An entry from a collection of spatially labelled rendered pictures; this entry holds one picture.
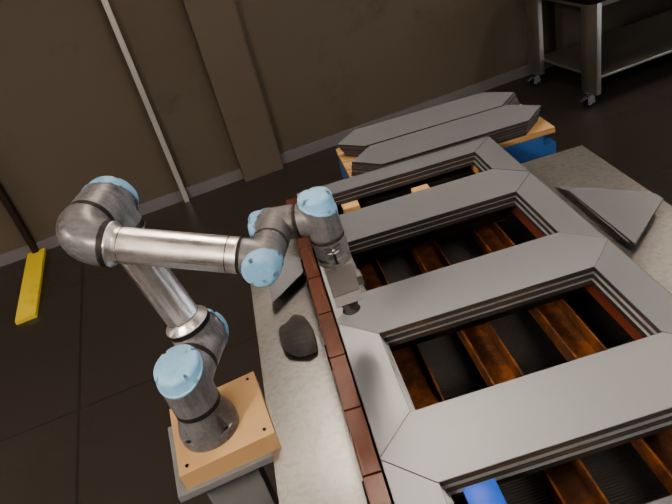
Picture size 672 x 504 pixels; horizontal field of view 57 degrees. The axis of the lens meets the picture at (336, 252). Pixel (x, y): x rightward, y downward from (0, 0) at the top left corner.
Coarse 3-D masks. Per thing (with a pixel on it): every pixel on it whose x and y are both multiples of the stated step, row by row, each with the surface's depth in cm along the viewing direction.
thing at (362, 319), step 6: (360, 300) 163; (360, 306) 161; (366, 306) 160; (360, 312) 158; (366, 312) 158; (348, 318) 158; (354, 318) 157; (360, 318) 156; (366, 318) 156; (354, 324) 155; (360, 324) 155; (366, 324) 154; (372, 324) 154; (366, 330) 152; (372, 330) 152
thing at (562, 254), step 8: (536, 240) 167; (544, 240) 166; (552, 240) 165; (560, 240) 164; (544, 248) 163; (552, 248) 162; (560, 248) 162; (568, 248) 161; (552, 256) 160; (560, 256) 159; (568, 256) 158; (576, 256) 157; (560, 264) 156; (568, 264) 155; (576, 264) 155; (584, 264) 154; (568, 272) 153
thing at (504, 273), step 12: (492, 252) 167; (504, 252) 166; (480, 264) 164; (492, 264) 162; (504, 264) 161; (492, 276) 158; (504, 276) 157; (516, 276) 156; (504, 288) 153; (516, 288) 152
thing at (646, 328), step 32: (448, 160) 218; (480, 160) 215; (352, 192) 217; (416, 224) 189; (448, 224) 190; (544, 224) 175; (544, 288) 152; (576, 288) 153; (608, 288) 147; (448, 320) 151; (640, 320) 136; (576, 448) 114; (608, 448) 115; (448, 480) 113; (480, 480) 114
